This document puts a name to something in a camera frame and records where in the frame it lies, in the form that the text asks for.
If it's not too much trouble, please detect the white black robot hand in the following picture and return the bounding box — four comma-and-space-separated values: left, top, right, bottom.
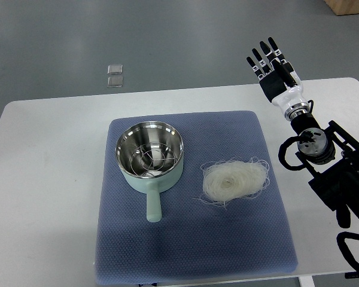
247, 37, 312, 121

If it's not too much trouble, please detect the white vermicelli nest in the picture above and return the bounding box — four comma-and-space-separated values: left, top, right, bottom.
194, 157, 270, 209

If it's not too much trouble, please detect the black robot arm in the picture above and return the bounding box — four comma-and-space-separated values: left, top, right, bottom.
278, 100, 359, 229

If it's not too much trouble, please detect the mint green steel pot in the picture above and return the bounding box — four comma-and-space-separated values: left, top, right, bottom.
115, 121, 184, 222

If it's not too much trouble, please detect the wooden box corner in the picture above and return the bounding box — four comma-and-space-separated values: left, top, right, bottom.
324, 0, 359, 16

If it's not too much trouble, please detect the upper floor metal plate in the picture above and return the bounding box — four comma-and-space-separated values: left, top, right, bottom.
107, 64, 123, 75

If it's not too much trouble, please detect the blue textured mat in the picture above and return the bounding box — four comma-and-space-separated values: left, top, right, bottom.
95, 111, 297, 285

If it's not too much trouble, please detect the wire rack inside pot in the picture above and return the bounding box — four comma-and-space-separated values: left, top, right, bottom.
127, 143, 180, 178

